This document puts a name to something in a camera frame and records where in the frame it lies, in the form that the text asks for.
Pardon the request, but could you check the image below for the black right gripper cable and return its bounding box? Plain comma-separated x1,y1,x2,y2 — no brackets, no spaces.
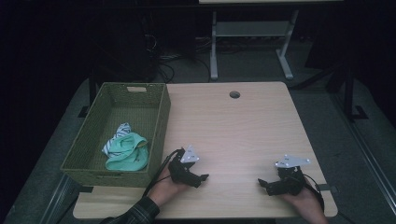
302,173,327,213

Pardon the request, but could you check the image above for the green woven basket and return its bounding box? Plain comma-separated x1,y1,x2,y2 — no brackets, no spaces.
60,81,172,189

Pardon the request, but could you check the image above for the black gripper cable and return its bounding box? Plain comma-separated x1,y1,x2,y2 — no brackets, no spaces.
142,148,183,198
302,173,327,213

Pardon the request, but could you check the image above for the dark metal stand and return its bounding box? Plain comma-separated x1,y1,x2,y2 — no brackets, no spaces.
340,60,370,123

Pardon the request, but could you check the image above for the mint green garment striped lining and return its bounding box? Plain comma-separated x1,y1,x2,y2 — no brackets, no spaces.
101,122,150,173

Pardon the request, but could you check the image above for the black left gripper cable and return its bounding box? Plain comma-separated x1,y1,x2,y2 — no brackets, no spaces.
142,148,183,198

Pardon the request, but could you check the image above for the person's right hand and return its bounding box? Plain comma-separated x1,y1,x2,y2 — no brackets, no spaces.
279,183,328,219

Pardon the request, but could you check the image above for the tangle of floor cables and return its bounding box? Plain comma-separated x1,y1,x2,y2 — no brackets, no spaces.
142,33,213,84

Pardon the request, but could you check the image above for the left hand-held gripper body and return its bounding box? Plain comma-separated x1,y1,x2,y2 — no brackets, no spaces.
167,145,204,189

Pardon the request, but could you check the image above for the person's left hand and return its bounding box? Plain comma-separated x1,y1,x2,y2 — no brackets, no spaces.
147,174,191,208

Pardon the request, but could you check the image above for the grey tape strip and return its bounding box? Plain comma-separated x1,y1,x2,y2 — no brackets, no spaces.
314,183,339,192

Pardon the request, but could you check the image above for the white metal table frame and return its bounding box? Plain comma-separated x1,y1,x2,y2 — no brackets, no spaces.
209,8,301,81

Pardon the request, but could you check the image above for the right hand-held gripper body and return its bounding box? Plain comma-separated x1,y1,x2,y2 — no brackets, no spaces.
267,154,311,197

